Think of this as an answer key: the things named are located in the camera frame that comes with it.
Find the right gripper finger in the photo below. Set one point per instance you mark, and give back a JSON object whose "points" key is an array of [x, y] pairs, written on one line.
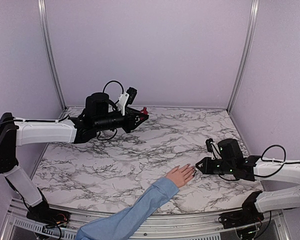
{"points": [[206, 170], [203, 163]]}

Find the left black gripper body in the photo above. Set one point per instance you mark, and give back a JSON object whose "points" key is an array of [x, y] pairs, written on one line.
{"points": [[128, 120]]}

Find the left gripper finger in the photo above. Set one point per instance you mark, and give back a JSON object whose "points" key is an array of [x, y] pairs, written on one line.
{"points": [[135, 121], [136, 112]]}

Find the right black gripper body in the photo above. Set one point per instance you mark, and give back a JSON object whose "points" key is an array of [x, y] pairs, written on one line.
{"points": [[225, 168]]}

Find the red nail polish bottle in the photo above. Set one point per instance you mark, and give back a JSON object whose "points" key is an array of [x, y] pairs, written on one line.
{"points": [[144, 111]]}

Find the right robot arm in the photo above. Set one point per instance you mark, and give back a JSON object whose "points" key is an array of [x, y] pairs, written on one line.
{"points": [[227, 159]]}

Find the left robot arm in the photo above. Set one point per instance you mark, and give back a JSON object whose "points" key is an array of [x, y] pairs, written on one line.
{"points": [[100, 114]]}

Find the blue sleeved forearm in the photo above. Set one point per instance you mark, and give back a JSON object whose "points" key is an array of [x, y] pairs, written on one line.
{"points": [[122, 225]]}

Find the mannequin hand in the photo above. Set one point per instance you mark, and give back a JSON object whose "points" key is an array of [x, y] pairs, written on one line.
{"points": [[180, 176]]}

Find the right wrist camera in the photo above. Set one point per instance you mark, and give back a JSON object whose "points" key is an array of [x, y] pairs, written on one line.
{"points": [[211, 148]]}

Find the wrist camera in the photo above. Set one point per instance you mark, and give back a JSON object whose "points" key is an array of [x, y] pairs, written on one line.
{"points": [[211, 148], [126, 98]]}

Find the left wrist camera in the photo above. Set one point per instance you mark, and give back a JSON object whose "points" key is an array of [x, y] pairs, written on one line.
{"points": [[126, 98]]}

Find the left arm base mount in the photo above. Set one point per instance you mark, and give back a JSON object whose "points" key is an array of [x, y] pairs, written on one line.
{"points": [[52, 217]]}

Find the left aluminium frame post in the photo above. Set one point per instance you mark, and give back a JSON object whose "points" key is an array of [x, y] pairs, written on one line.
{"points": [[49, 53]]}

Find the aluminium frame post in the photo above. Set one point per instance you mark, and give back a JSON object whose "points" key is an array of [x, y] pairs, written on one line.
{"points": [[49, 53], [251, 27]]}

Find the right aluminium frame post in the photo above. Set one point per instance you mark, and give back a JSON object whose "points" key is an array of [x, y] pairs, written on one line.
{"points": [[251, 27]]}

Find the front aluminium rail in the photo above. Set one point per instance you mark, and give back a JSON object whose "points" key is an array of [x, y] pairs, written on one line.
{"points": [[196, 226]]}

